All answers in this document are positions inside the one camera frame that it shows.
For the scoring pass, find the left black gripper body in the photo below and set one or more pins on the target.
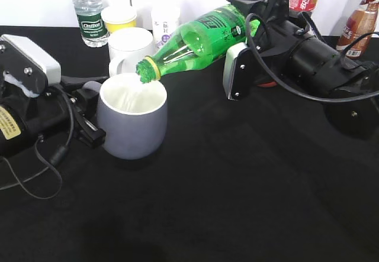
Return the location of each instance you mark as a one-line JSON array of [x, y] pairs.
[[24, 119]]

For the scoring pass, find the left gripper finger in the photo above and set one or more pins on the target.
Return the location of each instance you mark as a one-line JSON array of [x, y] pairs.
[[70, 84], [84, 109]]

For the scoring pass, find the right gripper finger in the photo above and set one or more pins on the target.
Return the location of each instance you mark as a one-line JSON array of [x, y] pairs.
[[246, 7]]

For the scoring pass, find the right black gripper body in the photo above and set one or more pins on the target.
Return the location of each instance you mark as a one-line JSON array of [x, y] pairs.
[[299, 62]]

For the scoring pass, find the grey ceramic mug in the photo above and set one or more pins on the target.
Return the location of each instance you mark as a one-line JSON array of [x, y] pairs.
[[133, 114]]

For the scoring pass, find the green soda bottle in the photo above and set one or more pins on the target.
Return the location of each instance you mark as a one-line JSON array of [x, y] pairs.
[[196, 44]]

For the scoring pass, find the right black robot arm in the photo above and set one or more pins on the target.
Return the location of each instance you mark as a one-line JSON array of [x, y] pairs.
[[356, 116]]

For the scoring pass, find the yellow ceramic cup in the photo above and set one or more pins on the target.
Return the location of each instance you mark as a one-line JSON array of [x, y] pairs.
[[117, 17]]

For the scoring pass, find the Cestbon clear water bottle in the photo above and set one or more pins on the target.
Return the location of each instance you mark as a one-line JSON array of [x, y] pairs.
[[92, 27]]

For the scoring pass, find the red ceramic mug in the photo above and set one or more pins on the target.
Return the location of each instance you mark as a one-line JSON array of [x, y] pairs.
[[268, 84]]

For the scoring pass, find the white ceramic mug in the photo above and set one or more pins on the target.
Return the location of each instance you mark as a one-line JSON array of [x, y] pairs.
[[127, 47]]

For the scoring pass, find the white blueberry drink carton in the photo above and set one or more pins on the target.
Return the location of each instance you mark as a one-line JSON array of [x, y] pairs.
[[165, 20]]

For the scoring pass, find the brown tea bottle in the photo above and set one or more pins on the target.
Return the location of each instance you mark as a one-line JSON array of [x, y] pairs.
[[363, 20]]

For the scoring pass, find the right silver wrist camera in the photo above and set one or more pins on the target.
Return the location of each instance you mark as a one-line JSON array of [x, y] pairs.
[[240, 72]]

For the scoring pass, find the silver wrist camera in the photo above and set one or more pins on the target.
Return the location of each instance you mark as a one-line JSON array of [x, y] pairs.
[[240, 72], [27, 66]]

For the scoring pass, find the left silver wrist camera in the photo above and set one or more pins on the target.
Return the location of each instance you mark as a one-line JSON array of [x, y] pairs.
[[27, 66]]

